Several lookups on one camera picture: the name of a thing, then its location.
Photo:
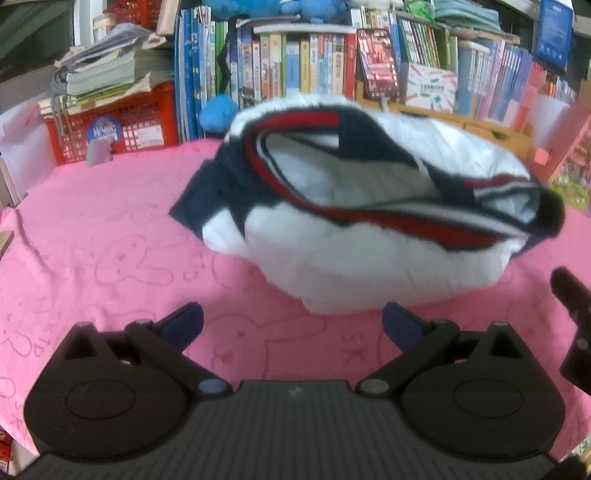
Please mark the pink towel blanket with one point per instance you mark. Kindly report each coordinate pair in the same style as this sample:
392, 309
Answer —
115, 230

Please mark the stack of magazines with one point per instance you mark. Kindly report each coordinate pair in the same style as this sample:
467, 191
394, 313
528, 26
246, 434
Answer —
106, 69

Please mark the blue plush ball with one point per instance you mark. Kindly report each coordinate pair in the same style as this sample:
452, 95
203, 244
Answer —
219, 113

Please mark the white bag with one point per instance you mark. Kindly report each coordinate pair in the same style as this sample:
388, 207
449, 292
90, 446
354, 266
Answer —
23, 147

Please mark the beige wooden board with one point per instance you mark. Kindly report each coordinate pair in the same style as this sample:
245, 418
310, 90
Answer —
167, 16

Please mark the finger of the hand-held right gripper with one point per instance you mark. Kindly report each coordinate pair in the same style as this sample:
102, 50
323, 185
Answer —
565, 286

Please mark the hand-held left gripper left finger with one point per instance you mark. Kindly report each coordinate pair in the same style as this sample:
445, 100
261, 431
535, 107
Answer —
184, 321

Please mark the blue box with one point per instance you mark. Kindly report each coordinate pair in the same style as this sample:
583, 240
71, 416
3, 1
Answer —
554, 32

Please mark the smartphone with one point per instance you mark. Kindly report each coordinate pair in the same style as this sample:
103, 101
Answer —
378, 62

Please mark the blue plush toy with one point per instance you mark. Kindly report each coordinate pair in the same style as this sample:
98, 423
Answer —
277, 7

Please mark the round blue paper fan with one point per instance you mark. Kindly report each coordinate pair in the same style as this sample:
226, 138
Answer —
102, 129

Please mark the white printed cardboard box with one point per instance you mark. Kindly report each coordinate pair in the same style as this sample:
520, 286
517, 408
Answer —
431, 87

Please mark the white and navy jacket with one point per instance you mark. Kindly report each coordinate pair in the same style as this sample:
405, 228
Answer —
369, 258

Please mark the small red plastic basket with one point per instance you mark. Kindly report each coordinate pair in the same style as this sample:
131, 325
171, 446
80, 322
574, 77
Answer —
131, 11

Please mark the green picture book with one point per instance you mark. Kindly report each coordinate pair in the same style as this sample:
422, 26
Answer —
575, 189

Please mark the stack of teal cloth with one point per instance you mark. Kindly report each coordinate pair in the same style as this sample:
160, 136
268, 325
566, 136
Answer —
466, 14

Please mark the green plush toy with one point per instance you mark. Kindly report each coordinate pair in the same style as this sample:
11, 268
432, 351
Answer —
420, 9

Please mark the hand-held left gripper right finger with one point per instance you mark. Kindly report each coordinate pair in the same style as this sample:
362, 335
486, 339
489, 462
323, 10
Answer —
401, 323

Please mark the white paper sheet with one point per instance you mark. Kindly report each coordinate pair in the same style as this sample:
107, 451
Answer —
547, 115

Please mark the large red plastic crate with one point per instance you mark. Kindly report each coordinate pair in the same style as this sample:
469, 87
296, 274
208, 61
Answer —
138, 115

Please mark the row of colourful books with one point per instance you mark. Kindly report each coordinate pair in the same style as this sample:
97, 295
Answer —
295, 64

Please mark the wooden drawer organizer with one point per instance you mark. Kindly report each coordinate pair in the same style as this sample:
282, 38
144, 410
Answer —
485, 122

